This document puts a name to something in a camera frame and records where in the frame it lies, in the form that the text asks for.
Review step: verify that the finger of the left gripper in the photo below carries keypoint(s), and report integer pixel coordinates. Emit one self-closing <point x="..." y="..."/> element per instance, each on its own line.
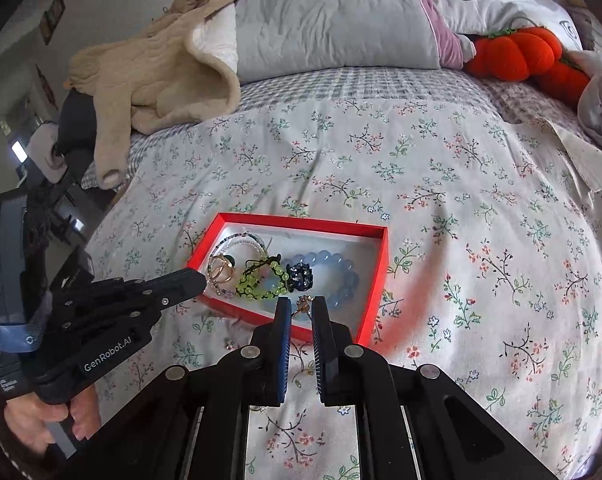
<point x="167" y="290"/>

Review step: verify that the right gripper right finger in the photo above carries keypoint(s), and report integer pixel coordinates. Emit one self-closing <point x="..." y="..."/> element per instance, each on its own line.
<point x="339" y="376"/>

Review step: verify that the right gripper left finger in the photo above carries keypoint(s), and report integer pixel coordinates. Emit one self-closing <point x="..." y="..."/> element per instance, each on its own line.
<point x="273" y="340"/>

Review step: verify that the gold ring green stone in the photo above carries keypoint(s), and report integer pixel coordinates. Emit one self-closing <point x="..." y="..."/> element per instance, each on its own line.
<point x="221" y="268"/>

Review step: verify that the black hair claw clip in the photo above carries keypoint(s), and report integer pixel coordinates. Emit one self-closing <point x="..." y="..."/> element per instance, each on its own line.
<point x="300" y="277"/>

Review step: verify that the small gold charm earring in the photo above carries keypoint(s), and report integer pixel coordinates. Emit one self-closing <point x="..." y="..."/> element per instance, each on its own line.
<point x="303" y="306"/>

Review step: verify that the left human hand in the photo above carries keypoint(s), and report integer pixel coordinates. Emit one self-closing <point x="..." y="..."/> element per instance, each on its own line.
<point x="28" y="416"/>

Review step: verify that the red Ace cardboard box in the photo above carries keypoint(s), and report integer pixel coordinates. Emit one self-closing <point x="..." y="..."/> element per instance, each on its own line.
<point x="252" y="260"/>

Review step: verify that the smartphone on left gripper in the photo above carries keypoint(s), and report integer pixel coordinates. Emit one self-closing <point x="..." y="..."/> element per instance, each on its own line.
<point x="15" y="333"/>

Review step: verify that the dark chair beside bed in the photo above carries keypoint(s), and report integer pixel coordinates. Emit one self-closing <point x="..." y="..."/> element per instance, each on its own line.
<point x="59" y="155"/>

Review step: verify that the floral white duvet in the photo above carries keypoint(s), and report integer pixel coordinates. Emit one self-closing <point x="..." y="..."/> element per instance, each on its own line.
<point x="495" y="240"/>

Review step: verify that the beige fleece jacket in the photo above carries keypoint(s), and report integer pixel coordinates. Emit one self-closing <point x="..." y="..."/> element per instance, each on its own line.
<point x="180" y="69"/>

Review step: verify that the grey quilted pillow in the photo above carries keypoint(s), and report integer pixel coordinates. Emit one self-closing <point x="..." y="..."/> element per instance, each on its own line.
<point x="283" y="37"/>

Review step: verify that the orange plush pumpkin toy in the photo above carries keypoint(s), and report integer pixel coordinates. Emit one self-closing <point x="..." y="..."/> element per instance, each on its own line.
<point x="532" y="53"/>

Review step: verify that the crumpled grey patterned clothing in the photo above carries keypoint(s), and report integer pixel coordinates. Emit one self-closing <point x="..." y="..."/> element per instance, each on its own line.
<point x="590" y="103"/>

